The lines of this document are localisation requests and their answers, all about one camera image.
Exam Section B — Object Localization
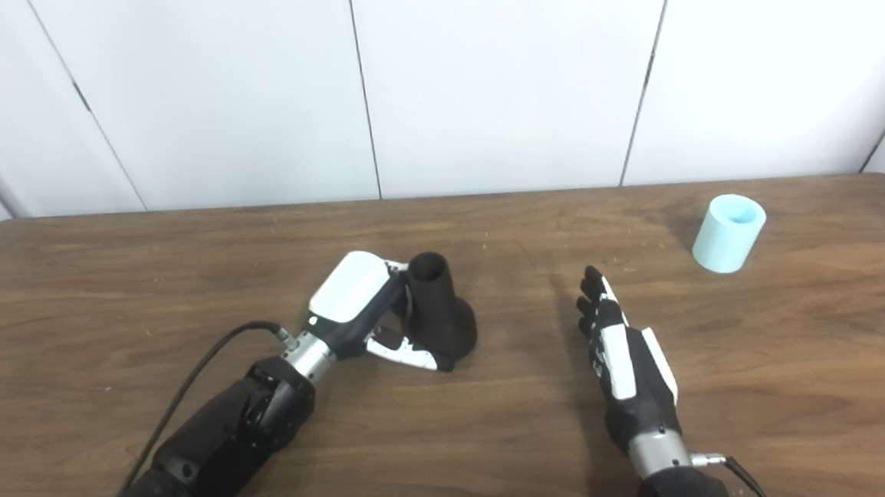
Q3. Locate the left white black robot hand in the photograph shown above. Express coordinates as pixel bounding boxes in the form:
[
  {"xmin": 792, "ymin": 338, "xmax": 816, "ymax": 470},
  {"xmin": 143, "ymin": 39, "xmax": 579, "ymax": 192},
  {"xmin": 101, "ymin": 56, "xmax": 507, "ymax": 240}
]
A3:
[{"xmin": 294, "ymin": 245, "xmax": 455, "ymax": 381}]

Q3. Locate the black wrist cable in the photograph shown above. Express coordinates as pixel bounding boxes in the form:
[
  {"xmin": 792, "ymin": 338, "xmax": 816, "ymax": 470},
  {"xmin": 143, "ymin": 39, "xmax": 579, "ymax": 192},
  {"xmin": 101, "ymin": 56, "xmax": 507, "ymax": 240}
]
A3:
[
  {"xmin": 110, "ymin": 319, "xmax": 308, "ymax": 492},
  {"xmin": 689, "ymin": 449, "xmax": 774, "ymax": 497}
]

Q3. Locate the black flared nozzle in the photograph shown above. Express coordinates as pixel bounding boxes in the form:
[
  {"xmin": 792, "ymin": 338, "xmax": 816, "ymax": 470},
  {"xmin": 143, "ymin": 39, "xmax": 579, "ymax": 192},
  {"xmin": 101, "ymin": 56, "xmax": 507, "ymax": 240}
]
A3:
[{"xmin": 404, "ymin": 249, "xmax": 481, "ymax": 372}]

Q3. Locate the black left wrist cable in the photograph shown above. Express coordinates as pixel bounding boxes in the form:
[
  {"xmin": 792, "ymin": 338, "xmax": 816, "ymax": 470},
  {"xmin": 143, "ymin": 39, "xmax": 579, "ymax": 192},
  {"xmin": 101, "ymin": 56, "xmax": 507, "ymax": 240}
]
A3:
[{"xmin": 110, "ymin": 319, "xmax": 308, "ymax": 492}]

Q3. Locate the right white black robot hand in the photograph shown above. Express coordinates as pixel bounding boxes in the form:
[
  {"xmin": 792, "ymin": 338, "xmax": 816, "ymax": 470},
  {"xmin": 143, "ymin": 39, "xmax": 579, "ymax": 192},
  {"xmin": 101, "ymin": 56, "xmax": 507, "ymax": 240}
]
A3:
[{"xmin": 573, "ymin": 260, "xmax": 685, "ymax": 457}]

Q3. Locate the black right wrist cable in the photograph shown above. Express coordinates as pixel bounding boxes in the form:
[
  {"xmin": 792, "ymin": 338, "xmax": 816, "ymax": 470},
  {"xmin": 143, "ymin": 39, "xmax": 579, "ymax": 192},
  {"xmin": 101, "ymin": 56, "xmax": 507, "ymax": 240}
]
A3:
[{"xmin": 689, "ymin": 449, "xmax": 774, "ymax": 497}]

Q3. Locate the light-blue hose piece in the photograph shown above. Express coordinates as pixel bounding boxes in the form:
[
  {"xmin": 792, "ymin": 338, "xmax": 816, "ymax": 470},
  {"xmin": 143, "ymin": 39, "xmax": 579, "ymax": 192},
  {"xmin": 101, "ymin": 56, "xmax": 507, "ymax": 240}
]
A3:
[{"xmin": 689, "ymin": 192, "xmax": 771, "ymax": 276}]

